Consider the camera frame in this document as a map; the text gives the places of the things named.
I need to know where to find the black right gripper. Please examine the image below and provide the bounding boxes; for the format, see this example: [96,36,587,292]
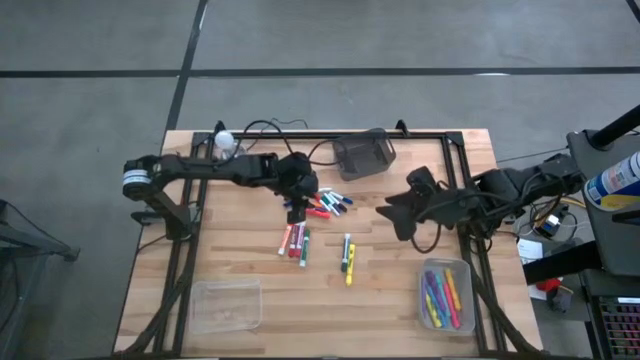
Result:
[375,187,469,243]

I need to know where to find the magenta marker white caps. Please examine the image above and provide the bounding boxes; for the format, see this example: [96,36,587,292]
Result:
[293,220,307,259]

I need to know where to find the red marker white caps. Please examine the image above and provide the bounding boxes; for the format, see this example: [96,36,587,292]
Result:
[287,223,300,259]

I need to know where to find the orange marker white caps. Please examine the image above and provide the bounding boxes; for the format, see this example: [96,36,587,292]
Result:
[277,223,293,257]

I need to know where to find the dark green marker white caps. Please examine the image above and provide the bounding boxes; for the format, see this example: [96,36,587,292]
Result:
[340,232,352,274]

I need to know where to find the blue highlighter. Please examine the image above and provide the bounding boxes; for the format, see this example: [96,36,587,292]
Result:
[432,273,447,314]

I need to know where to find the pink highlighter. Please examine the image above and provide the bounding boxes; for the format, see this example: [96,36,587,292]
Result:
[443,282,462,330]

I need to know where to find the dark grey plastic bin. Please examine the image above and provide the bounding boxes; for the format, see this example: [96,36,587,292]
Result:
[331,127,398,182]

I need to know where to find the white bulb lamp glass base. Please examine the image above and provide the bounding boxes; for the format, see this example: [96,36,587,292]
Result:
[213,129,249,164]

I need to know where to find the translucent grey plastic bin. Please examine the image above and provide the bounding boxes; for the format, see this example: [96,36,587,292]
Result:
[417,257,476,336]

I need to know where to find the white paper sheet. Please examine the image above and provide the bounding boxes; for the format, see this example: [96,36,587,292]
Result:
[517,237,544,266]

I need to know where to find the blue white power adapter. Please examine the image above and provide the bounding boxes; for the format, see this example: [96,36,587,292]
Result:
[534,212,561,239]

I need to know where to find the clear shallow plastic container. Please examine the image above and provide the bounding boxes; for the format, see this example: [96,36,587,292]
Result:
[188,277,264,335]

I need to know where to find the black table clamp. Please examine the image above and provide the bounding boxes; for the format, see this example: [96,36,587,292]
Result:
[130,209,166,226]

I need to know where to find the small red object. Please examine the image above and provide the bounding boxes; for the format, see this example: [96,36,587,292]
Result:
[535,277,564,296]

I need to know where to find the black cart bar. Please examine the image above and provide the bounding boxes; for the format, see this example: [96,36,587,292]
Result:
[522,241,601,286]

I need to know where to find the small black object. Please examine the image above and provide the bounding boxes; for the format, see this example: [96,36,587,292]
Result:
[547,287,574,315]

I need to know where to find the black desk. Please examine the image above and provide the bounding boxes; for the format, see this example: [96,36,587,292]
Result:
[582,269,640,360]

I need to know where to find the white blue labelled canister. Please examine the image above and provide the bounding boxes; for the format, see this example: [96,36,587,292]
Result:
[583,151,640,211]

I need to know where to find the grey cart top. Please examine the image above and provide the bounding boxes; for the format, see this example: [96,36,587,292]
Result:
[567,129,640,279]

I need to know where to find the black pole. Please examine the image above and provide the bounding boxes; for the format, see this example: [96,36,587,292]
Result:
[589,104,640,151]

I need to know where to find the black keyboard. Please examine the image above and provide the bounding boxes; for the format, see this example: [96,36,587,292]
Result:
[597,295,640,359]

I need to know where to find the black floor stand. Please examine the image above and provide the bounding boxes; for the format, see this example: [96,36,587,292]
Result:
[0,198,81,360]

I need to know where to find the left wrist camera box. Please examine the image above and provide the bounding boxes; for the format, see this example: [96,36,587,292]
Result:
[286,197,308,225]

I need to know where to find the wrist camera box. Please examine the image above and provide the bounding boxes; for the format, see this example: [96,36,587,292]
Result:
[286,197,308,225]
[405,166,437,195]

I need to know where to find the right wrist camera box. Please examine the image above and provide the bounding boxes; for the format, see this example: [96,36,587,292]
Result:
[405,166,437,195]

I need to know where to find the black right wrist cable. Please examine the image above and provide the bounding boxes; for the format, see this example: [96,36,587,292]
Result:
[409,192,551,254]

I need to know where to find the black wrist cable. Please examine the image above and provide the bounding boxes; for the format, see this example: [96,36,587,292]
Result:
[238,118,351,167]
[409,192,551,254]

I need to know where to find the thin black lamp cable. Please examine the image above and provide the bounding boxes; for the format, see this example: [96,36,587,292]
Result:
[257,117,310,135]

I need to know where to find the black aluminium table frame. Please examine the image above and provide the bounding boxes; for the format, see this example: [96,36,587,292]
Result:
[113,119,544,359]

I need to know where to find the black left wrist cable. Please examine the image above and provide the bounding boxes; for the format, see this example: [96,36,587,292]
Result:
[238,118,351,167]

